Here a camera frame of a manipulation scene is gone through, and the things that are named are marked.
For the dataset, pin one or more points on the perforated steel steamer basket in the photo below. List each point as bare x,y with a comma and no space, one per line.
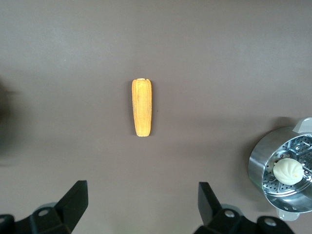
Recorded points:
280,189

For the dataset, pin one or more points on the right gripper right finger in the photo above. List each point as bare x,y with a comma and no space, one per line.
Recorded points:
214,219

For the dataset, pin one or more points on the brown table cover sheet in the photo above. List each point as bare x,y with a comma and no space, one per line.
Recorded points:
170,48

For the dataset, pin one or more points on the white steamed bun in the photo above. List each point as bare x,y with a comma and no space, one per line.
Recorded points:
287,171

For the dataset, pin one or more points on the yellow corn cob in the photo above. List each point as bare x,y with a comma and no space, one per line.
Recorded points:
142,107

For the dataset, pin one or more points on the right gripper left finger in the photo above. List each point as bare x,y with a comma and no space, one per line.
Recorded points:
61,219

